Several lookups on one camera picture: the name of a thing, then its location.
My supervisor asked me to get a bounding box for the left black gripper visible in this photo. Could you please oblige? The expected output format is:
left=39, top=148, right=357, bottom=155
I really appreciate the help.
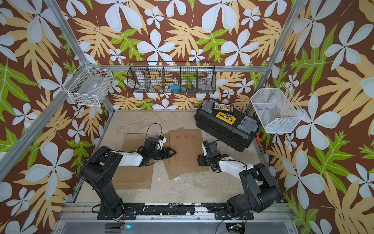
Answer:
left=149, top=147, right=177, bottom=160

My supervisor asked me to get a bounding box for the brown kraft file bag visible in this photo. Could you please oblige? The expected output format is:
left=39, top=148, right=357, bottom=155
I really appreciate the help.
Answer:
left=112, top=133, right=156, bottom=190
left=163, top=128, right=209, bottom=180

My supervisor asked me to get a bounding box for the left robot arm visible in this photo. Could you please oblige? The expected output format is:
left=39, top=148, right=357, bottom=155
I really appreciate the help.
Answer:
left=79, top=136, right=177, bottom=221

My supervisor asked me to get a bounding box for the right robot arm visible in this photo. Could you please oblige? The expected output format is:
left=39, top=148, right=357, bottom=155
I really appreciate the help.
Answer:
left=197, top=141, right=282, bottom=217

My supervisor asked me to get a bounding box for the black yellow toolbox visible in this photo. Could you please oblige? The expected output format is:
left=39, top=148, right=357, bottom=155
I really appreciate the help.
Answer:
left=194, top=98, right=260, bottom=152

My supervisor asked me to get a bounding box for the blue object in basket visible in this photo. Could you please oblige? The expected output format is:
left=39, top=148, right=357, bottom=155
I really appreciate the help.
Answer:
left=169, top=84, right=180, bottom=93

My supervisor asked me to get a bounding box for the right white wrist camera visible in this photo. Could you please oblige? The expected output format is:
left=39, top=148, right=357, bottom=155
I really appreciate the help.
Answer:
left=202, top=142, right=207, bottom=157

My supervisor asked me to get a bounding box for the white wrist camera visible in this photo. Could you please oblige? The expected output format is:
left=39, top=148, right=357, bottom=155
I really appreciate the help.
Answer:
left=202, top=142, right=207, bottom=157
left=155, top=136, right=167, bottom=150

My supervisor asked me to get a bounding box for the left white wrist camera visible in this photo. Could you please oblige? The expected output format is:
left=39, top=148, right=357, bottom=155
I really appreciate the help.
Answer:
left=155, top=136, right=167, bottom=150

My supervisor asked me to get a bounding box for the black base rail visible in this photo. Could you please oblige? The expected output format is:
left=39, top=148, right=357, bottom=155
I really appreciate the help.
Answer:
left=96, top=203, right=254, bottom=220

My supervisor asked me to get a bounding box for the black wire basket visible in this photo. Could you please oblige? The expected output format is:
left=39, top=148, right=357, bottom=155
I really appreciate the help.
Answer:
left=126, top=61, right=217, bottom=94

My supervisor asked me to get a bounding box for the white wire basket right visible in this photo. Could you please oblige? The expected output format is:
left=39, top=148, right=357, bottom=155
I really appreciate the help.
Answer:
left=251, top=87, right=306, bottom=135

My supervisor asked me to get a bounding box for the white wire basket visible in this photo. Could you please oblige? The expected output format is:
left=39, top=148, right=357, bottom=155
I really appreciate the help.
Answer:
left=251, top=87, right=306, bottom=135
left=64, top=62, right=114, bottom=107

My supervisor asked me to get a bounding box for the white wire basket left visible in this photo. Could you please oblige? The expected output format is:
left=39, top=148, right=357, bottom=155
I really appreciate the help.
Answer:
left=64, top=62, right=114, bottom=107

